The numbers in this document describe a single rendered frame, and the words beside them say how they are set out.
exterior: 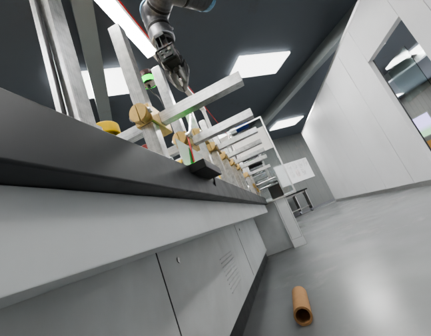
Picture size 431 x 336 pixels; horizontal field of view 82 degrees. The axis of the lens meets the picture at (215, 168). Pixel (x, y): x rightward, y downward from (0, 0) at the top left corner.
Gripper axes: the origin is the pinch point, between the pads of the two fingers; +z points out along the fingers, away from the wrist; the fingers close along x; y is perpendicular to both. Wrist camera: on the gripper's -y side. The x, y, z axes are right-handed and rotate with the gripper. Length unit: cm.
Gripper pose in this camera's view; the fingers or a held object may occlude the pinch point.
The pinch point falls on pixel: (184, 89)
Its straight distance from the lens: 93.3
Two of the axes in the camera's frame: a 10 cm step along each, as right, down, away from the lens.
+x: 8.9, -4.1, -1.9
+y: -2.7, -1.5, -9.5
